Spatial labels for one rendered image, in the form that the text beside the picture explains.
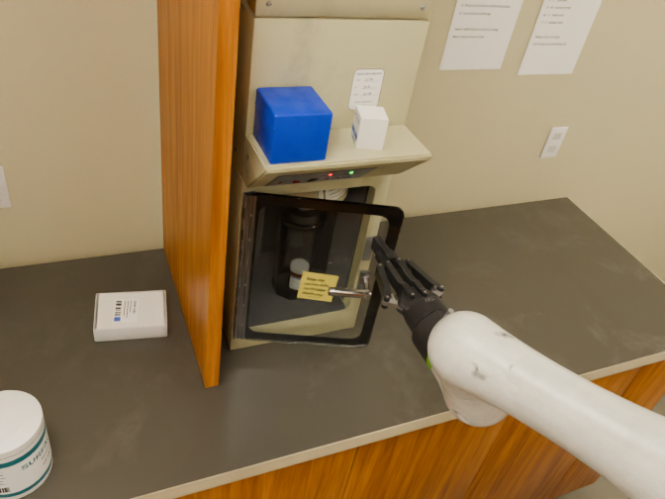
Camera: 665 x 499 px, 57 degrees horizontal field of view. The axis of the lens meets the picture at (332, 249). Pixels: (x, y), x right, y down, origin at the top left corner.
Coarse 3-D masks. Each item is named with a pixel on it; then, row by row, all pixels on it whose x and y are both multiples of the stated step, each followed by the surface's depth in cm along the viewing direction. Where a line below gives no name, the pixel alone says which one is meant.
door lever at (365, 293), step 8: (360, 280) 128; (368, 280) 128; (336, 288) 124; (344, 288) 125; (352, 288) 125; (368, 288) 126; (344, 296) 125; (352, 296) 125; (360, 296) 125; (368, 296) 125
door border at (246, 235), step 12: (252, 204) 115; (252, 216) 117; (252, 228) 119; (252, 240) 121; (240, 252) 122; (240, 276) 127; (240, 288) 129; (240, 300) 131; (240, 312) 133; (240, 324) 135; (240, 336) 138
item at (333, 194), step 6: (306, 192) 125; (312, 192) 125; (318, 192) 125; (324, 192) 126; (330, 192) 126; (336, 192) 128; (342, 192) 130; (324, 198) 126; (330, 198) 127; (336, 198) 128; (342, 198) 130
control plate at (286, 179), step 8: (368, 168) 110; (280, 176) 104; (288, 176) 105; (296, 176) 107; (304, 176) 108; (312, 176) 109; (320, 176) 111; (328, 176) 112; (336, 176) 114; (344, 176) 115; (352, 176) 117; (272, 184) 111; (280, 184) 112
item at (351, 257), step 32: (256, 192) 114; (256, 224) 118; (288, 224) 119; (320, 224) 119; (352, 224) 119; (384, 224) 120; (256, 256) 123; (288, 256) 124; (320, 256) 124; (352, 256) 125; (256, 288) 129; (288, 288) 129; (256, 320) 135; (288, 320) 135; (320, 320) 136; (352, 320) 136
